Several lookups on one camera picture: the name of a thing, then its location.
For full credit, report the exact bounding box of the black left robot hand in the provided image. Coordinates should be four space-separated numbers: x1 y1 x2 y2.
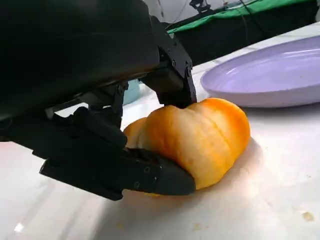
0 0 198 202

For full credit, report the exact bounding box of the orange white toy bread roll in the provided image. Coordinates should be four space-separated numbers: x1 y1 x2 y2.
123 97 251 198

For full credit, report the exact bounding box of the pale green mug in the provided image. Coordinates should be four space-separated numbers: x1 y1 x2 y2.
123 79 141 105

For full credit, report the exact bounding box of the green cloth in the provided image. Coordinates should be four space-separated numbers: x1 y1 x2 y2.
166 0 320 35

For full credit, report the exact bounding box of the lilac plate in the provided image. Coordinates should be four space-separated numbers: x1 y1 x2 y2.
200 34 320 109

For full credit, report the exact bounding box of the small bread crumb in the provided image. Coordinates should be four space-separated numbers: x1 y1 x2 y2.
301 211 315 222

